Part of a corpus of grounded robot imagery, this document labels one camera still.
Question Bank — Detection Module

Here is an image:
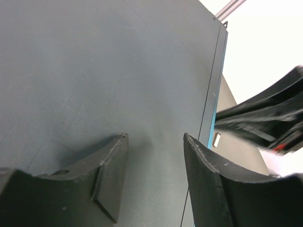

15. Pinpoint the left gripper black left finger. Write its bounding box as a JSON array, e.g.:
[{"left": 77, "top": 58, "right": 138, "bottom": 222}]
[{"left": 0, "top": 133, "right": 128, "bottom": 227}]

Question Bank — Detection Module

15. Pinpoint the aluminium frame rail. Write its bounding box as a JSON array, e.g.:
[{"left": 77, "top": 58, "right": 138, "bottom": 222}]
[{"left": 215, "top": 0, "right": 246, "bottom": 22}]

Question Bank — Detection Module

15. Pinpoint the silver transceiver module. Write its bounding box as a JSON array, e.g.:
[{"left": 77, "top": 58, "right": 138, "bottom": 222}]
[{"left": 213, "top": 133, "right": 221, "bottom": 147}]

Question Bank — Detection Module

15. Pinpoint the dark blue network switch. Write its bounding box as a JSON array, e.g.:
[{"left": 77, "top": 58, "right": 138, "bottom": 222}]
[{"left": 0, "top": 0, "right": 228, "bottom": 227}]

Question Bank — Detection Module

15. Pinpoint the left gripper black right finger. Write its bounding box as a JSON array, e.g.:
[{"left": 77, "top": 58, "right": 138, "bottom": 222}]
[{"left": 183, "top": 133, "right": 303, "bottom": 227}]

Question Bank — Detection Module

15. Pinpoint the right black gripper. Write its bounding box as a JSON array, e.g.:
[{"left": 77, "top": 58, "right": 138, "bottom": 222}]
[{"left": 214, "top": 65, "right": 303, "bottom": 156}]

